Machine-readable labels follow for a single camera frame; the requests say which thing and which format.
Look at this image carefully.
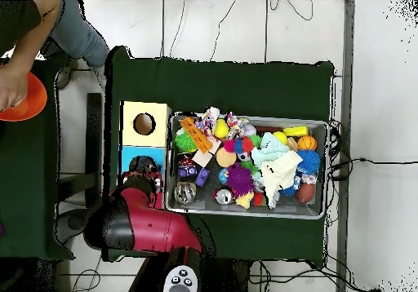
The reddish brown ball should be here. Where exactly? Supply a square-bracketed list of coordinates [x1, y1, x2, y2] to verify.
[296, 182, 317, 205]

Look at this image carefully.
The mint waffle cloth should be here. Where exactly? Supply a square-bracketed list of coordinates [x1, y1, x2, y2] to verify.
[251, 132, 291, 167]

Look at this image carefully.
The person's foot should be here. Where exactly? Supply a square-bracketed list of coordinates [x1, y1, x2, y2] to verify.
[56, 60, 73, 90]

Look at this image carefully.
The person's hand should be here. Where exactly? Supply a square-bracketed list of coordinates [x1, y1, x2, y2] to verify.
[0, 63, 29, 112]

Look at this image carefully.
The orange foam disc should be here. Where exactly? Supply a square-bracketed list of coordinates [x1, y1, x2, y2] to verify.
[216, 147, 238, 168]

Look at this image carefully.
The purple spiky ball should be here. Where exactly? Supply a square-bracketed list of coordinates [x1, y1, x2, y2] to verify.
[226, 162, 256, 197]

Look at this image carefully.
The small clear plastic bottle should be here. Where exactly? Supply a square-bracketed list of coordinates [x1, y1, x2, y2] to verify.
[129, 155, 162, 175]

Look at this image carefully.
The crushed silver can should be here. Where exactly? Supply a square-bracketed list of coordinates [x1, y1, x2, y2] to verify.
[173, 181, 198, 206]

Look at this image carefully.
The person's leg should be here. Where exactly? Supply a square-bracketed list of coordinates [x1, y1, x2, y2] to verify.
[42, 0, 110, 69]

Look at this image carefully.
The grey rounded base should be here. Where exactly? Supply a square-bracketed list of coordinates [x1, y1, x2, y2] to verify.
[53, 207, 91, 245]

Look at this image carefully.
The person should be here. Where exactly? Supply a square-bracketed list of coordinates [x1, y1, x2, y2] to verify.
[0, 0, 42, 57]

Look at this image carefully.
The colourful patterned cloth wad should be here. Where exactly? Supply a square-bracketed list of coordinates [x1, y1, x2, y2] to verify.
[225, 111, 250, 139]

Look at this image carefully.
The small orange basketball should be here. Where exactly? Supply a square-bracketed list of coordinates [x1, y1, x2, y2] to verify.
[297, 135, 318, 152]

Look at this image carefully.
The orange round object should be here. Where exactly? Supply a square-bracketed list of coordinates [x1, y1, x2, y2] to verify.
[0, 71, 49, 122]

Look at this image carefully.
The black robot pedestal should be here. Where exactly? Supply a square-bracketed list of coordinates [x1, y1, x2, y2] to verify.
[215, 258, 254, 292]

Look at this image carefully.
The shallow wire mesh bin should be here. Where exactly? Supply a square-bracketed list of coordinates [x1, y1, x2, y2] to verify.
[165, 110, 330, 220]

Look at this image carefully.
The green spiky toy with eyes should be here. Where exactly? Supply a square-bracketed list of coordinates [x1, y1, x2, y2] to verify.
[174, 130, 198, 153]

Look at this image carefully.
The black upright panel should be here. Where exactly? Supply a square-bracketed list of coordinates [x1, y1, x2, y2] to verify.
[85, 92, 103, 208]

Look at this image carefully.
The cream waffle cloth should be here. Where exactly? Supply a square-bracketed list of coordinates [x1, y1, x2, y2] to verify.
[260, 150, 303, 208]

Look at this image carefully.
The dark green table cloth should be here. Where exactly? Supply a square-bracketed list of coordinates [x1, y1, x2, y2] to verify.
[0, 52, 75, 262]
[102, 45, 336, 267]

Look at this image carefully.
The orange plastic grid toy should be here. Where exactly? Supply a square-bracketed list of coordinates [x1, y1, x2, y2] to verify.
[180, 116, 214, 154]

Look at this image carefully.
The long black cable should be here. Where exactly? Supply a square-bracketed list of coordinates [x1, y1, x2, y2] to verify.
[327, 156, 418, 166]

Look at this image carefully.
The wooden three-hole box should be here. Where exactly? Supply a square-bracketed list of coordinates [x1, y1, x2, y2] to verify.
[118, 100, 173, 210]

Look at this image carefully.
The plain wooden block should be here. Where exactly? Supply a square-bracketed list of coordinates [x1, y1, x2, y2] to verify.
[191, 149, 214, 168]

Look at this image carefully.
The large blue spiky ball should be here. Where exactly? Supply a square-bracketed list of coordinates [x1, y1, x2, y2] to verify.
[296, 149, 322, 175]

